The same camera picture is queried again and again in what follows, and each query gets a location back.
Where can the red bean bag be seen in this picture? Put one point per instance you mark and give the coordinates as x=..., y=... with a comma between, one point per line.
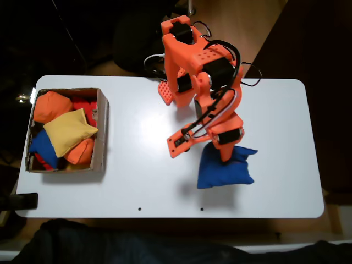
x=83, y=105
x=42, y=162

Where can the shiny metal object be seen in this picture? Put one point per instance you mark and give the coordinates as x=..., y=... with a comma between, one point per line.
x=22, y=98

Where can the blue bean bag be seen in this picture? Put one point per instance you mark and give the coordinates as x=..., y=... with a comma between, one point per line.
x=220, y=176
x=42, y=148

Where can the orange bean bag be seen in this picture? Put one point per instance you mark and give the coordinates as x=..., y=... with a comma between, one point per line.
x=50, y=107
x=81, y=152

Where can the orange camera mount with board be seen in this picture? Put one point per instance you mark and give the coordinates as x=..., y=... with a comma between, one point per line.
x=178, y=147

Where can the person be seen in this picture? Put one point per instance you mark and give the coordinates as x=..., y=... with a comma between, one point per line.
x=110, y=247

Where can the brown cardboard box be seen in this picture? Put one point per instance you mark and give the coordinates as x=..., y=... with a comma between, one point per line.
x=101, y=132

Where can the black office chair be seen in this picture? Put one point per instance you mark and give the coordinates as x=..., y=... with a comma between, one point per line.
x=134, y=41

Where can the wooden table leg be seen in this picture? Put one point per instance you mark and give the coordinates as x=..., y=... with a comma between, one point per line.
x=334, y=217

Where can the yellow bean bag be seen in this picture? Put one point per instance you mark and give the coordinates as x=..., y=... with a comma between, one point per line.
x=78, y=166
x=68, y=132

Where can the black table clamp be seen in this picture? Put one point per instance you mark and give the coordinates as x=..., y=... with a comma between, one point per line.
x=24, y=201

